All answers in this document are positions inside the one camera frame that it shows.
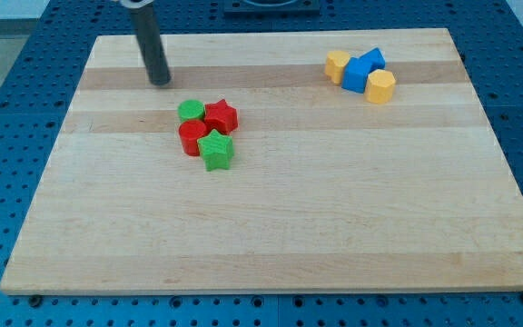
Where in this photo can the green star block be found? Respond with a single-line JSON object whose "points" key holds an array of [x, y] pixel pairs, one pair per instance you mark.
{"points": [[216, 150]]}

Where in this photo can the yellow hexagon block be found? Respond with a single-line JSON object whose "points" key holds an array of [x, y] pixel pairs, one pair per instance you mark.
{"points": [[380, 86]]}

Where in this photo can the silver rod mount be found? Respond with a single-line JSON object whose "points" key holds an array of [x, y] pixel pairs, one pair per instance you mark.
{"points": [[135, 4]]}

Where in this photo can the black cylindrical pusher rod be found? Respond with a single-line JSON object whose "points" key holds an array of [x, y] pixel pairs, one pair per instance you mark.
{"points": [[148, 37]]}

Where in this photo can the blue cube block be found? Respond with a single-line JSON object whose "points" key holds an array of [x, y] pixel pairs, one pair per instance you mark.
{"points": [[356, 75]]}

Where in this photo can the wooden board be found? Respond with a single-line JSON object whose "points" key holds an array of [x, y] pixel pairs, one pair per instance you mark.
{"points": [[326, 192]]}

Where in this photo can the red cylinder block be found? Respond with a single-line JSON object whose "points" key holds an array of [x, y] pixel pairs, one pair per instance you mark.
{"points": [[190, 132]]}

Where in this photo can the yellow heart block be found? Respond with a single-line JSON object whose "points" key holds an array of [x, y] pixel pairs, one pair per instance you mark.
{"points": [[335, 65]]}

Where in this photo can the red star block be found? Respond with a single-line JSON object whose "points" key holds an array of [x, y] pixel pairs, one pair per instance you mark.
{"points": [[221, 117]]}

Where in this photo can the green cylinder block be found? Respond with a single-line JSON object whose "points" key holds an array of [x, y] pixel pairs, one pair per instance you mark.
{"points": [[191, 110]]}

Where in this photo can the blue angled block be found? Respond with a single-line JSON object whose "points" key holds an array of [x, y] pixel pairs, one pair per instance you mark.
{"points": [[375, 59]]}

